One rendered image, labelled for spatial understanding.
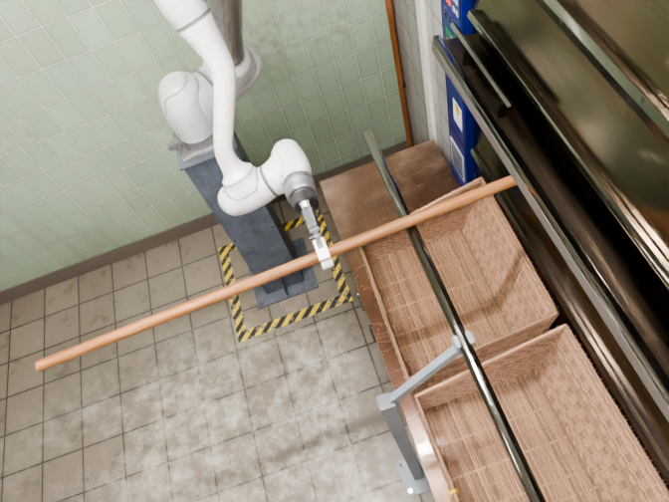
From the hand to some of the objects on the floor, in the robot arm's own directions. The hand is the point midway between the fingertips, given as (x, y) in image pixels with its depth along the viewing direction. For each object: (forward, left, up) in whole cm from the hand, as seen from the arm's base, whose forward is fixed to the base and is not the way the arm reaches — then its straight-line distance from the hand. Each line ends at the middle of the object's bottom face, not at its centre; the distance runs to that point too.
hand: (323, 253), depth 149 cm
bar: (+26, +10, -119) cm, 122 cm away
